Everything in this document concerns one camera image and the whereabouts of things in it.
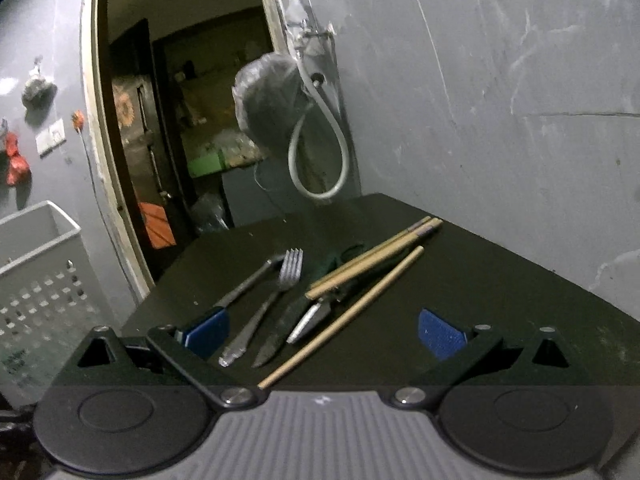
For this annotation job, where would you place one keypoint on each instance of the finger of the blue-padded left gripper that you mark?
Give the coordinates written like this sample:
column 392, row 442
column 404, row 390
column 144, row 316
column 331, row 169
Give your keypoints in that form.
column 187, row 349

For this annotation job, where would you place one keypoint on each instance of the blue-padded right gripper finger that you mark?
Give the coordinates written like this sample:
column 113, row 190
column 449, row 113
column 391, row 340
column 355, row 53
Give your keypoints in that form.
column 458, row 352

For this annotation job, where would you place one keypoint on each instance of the silver spoon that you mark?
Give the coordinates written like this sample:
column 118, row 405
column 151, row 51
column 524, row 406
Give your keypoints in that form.
column 230, row 297

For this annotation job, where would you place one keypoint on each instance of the wooden chopstick purple band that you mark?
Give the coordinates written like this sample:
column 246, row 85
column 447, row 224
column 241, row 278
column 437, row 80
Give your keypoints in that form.
column 344, row 276

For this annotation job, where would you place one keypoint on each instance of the wooden chopstick plain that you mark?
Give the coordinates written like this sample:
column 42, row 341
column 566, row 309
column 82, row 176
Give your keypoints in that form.
column 340, row 323

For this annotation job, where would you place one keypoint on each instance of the silver fork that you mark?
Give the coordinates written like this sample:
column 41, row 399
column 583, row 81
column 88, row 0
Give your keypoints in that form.
column 289, row 275

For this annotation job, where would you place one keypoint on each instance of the white perforated utensil basket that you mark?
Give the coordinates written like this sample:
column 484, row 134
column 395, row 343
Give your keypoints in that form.
column 50, row 299

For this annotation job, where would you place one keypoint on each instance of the table knife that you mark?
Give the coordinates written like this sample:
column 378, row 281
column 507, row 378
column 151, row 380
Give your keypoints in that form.
column 284, row 326

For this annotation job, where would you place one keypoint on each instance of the green box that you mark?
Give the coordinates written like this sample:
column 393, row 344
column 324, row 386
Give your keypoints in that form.
column 211, row 163

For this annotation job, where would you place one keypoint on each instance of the red plastic bag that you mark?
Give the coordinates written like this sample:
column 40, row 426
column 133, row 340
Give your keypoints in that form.
column 18, row 168

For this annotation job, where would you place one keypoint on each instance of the grey plastic bag hanging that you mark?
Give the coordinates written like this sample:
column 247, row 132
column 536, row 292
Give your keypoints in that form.
column 269, row 99

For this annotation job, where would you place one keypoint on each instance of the black handled scissors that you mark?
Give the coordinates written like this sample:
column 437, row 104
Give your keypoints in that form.
column 320, row 308

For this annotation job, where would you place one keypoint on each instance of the white wall switch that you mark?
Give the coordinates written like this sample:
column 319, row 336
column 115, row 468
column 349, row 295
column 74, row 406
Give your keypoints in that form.
column 50, row 138

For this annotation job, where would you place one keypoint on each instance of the orange wall plug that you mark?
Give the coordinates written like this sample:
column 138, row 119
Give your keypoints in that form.
column 78, row 120

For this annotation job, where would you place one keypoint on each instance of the hanging grey bag on wall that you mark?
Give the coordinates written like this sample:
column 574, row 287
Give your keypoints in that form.
column 37, row 88

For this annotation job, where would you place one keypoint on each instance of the wall faucet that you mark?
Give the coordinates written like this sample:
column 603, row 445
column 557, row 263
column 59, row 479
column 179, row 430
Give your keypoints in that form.
column 302, row 38

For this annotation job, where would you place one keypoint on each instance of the door frame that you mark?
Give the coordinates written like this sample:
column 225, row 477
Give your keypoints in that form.
column 157, row 79

